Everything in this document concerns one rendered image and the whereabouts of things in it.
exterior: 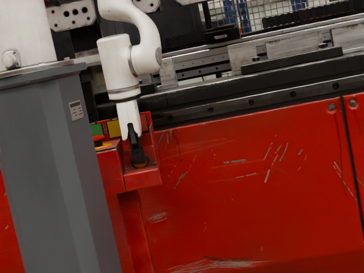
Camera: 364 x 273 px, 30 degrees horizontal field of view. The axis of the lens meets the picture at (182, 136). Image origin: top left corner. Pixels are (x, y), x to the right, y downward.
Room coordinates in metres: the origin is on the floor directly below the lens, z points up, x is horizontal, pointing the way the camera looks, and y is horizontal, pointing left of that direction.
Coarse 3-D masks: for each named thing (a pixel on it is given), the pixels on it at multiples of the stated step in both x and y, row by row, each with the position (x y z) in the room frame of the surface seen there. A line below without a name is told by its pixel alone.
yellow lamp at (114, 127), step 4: (116, 120) 1.85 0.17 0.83; (108, 124) 1.85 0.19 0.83; (112, 124) 1.85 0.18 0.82; (116, 124) 1.85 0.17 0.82; (108, 128) 1.85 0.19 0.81; (112, 128) 1.85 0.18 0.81; (116, 128) 1.85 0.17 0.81; (112, 132) 1.85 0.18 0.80; (116, 132) 1.85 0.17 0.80; (120, 132) 1.85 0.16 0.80; (112, 136) 1.85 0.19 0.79; (116, 136) 1.85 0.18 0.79
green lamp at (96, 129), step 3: (99, 123) 1.85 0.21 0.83; (90, 126) 1.85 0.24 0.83; (93, 126) 1.85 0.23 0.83; (96, 126) 1.85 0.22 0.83; (99, 126) 1.85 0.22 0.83; (93, 129) 1.85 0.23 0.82; (96, 129) 1.85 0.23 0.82; (99, 129) 1.85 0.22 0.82; (93, 132) 1.85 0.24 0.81; (96, 132) 1.85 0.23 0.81; (99, 132) 1.85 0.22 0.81; (102, 132) 1.85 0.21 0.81; (93, 135) 1.85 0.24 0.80
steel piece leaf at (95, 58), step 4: (88, 56) 2.07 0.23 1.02; (92, 56) 2.06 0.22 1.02; (96, 56) 2.06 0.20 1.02; (76, 60) 2.07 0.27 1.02; (80, 60) 2.07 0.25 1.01; (84, 60) 2.07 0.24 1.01; (88, 60) 2.07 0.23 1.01; (92, 60) 2.06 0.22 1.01; (96, 60) 2.06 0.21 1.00; (100, 60) 2.06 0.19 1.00
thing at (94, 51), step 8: (96, 24) 2.15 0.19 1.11; (72, 32) 2.16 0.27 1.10; (80, 32) 2.15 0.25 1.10; (88, 32) 2.15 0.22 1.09; (96, 32) 2.15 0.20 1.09; (72, 40) 2.16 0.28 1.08; (80, 40) 2.15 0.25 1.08; (88, 40) 2.15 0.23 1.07; (96, 40) 2.15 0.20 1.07; (80, 48) 2.15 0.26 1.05; (88, 48) 2.15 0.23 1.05; (96, 48) 2.15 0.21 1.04; (80, 56) 2.16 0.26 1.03
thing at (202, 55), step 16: (352, 16) 2.29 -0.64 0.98; (272, 32) 2.33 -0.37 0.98; (288, 32) 2.33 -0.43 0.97; (192, 48) 2.36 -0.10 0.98; (208, 48) 2.36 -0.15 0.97; (224, 48) 2.34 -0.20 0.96; (256, 48) 2.33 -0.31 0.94; (176, 64) 2.37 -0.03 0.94; (192, 64) 2.36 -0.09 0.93; (208, 64) 2.36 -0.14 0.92; (224, 64) 2.35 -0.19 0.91; (160, 80) 2.38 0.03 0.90
